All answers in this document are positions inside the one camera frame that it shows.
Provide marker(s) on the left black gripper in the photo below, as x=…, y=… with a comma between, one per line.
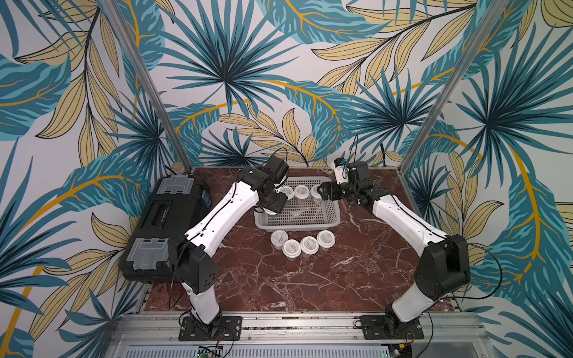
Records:
x=279, y=205

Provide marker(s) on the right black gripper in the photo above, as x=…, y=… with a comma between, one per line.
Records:
x=333, y=190

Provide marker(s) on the yogurt cup green label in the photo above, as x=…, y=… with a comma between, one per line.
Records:
x=288, y=191

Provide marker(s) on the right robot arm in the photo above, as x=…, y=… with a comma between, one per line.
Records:
x=443, y=259

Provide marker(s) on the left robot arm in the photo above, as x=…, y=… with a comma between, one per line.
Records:
x=193, y=264

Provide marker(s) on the white perforated plastic basket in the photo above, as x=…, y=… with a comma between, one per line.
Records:
x=310, y=216

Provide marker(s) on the black plastic toolbox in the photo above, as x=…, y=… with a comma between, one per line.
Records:
x=177, y=203

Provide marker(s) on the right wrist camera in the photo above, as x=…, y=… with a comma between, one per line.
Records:
x=346, y=172

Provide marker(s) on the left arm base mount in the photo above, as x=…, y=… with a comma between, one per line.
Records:
x=223, y=328

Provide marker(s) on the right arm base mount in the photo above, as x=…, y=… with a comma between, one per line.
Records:
x=379, y=327

